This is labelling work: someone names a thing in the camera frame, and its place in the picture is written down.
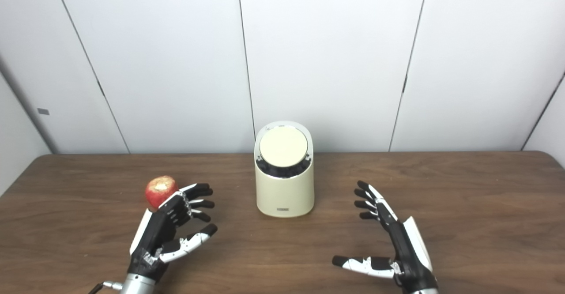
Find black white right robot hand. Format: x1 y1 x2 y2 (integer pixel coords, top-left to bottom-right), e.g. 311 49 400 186
332 181 438 294

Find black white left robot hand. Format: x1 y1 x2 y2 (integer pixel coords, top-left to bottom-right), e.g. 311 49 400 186
128 183 218 281

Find cream-colored bin body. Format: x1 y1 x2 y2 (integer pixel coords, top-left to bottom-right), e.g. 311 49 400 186
254 121 315 218

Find cream round bin lid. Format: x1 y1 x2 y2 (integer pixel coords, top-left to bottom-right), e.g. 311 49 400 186
259 125 309 168

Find red apple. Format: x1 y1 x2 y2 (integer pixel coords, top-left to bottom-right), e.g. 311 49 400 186
145 176 179 210

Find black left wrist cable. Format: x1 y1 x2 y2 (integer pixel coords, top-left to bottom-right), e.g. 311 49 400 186
88 281 123 294

